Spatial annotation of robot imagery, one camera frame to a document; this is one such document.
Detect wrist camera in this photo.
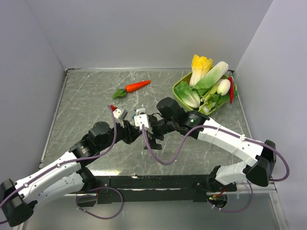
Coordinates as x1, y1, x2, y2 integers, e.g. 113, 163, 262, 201
110, 105, 128, 127
134, 114, 152, 132

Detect yellow napa cabbage toy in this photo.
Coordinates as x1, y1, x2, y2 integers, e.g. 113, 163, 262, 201
189, 54, 213, 87

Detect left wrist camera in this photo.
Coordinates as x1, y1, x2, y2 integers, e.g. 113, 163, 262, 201
110, 105, 128, 127

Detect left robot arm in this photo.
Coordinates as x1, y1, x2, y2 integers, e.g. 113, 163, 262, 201
0, 121, 141, 227

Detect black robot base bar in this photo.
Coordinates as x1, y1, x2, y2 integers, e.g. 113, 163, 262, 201
66, 174, 240, 204

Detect white radish toy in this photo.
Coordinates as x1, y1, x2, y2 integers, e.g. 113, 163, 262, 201
217, 79, 231, 96

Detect green romaine lettuce toy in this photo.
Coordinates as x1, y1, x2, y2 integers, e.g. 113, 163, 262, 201
193, 61, 229, 90

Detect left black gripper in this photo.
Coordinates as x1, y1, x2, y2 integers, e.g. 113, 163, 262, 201
98, 118, 142, 151

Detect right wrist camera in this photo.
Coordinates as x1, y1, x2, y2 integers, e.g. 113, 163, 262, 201
134, 114, 152, 132

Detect red chili pepper toy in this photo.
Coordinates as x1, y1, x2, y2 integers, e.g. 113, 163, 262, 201
228, 76, 235, 104

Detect green celery stalk toy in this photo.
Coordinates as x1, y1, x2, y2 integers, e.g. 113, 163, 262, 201
199, 80, 221, 115

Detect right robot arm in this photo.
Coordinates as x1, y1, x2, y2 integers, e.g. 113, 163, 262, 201
140, 97, 276, 191

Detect orange toy carrot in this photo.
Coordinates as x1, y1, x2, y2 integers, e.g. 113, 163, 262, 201
112, 80, 151, 99

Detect green leafy cabbage toy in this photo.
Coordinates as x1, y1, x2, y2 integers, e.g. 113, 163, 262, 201
174, 81, 201, 109

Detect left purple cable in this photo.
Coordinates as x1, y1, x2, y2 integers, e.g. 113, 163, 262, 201
0, 104, 125, 222

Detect white remote control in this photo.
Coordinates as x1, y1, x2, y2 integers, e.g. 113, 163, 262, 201
134, 107, 146, 117

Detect green plastic basket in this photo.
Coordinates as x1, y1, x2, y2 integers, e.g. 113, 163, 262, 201
172, 72, 238, 115

